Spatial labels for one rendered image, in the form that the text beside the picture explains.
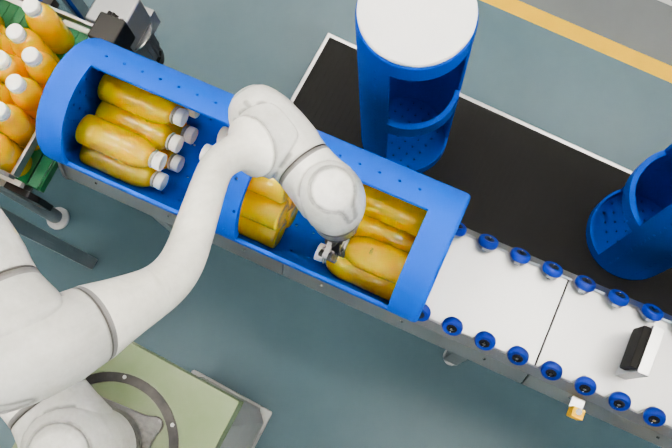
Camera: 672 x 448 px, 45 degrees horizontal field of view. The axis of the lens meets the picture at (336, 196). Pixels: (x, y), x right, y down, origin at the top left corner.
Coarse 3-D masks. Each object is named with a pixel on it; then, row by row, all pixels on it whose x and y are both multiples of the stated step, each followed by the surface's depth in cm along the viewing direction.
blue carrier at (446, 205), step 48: (96, 48) 170; (48, 96) 165; (96, 96) 185; (192, 96) 165; (48, 144) 169; (192, 144) 189; (336, 144) 164; (144, 192) 179; (240, 192) 159; (384, 192) 157; (432, 192) 158; (240, 240) 168; (288, 240) 180; (432, 240) 153
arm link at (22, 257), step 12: (0, 216) 96; (0, 228) 94; (12, 228) 97; (0, 240) 93; (12, 240) 94; (0, 252) 92; (12, 252) 93; (24, 252) 95; (0, 264) 91; (12, 264) 92; (24, 264) 94; (24, 408) 142; (12, 420) 144
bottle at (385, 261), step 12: (348, 240) 166; (360, 240) 165; (372, 240) 165; (348, 252) 165; (360, 252) 163; (372, 252) 163; (384, 252) 163; (396, 252) 163; (408, 252) 165; (360, 264) 164; (372, 264) 163; (384, 264) 162; (396, 264) 162; (384, 276) 164; (396, 276) 162
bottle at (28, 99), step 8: (24, 80) 183; (32, 80) 185; (24, 88) 182; (32, 88) 184; (40, 88) 187; (16, 96) 183; (24, 96) 183; (32, 96) 184; (40, 96) 187; (16, 104) 186; (24, 104) 185; (32, 104) 186; (32, 112) 189
